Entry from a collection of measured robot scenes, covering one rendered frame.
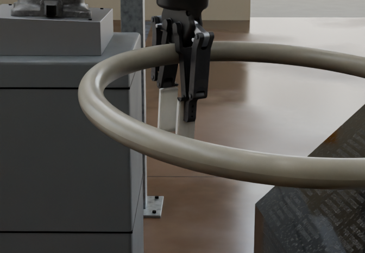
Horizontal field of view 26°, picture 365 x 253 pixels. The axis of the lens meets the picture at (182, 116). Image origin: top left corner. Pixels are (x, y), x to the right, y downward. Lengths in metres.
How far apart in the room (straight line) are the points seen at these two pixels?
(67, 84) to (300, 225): 0.66
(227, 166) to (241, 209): 2.30
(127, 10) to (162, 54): 1.71
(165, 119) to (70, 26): 0.64
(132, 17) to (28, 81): 1.12
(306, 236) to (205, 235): 1.53
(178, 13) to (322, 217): 0.41
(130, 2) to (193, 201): 0.83
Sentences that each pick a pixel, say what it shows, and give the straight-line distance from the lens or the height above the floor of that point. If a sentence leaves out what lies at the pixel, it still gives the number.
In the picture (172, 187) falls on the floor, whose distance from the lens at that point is 3.25.
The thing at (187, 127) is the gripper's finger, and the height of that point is 0.82.
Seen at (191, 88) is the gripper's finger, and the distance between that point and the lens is 1.11.
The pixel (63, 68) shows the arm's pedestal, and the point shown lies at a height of 0.78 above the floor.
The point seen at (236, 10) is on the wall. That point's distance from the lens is 7.81.
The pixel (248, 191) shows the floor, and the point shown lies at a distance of 3.22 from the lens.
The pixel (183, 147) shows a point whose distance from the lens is 0.76.
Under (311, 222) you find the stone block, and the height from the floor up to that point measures 0.63.
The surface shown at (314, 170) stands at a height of 0.89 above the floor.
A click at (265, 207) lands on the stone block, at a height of 0.59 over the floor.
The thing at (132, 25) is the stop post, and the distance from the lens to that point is 2.83.
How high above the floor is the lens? 1.14
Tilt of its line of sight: 15 degrees down
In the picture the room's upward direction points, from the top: straight up
